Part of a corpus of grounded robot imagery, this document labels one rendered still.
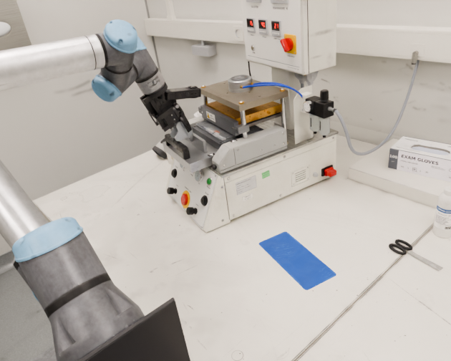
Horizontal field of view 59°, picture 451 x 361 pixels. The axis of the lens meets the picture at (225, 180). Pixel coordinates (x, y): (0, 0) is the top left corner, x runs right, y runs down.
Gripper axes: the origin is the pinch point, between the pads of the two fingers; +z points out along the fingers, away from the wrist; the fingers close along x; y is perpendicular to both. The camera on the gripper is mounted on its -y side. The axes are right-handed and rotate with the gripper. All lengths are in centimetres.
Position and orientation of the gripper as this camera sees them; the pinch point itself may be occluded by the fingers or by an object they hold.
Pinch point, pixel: (192, 136)
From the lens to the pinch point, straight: 129.1
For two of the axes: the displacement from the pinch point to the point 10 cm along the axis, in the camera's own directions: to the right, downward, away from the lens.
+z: 4.1, 7.0, 5.9
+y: -7.7, 6.1, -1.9
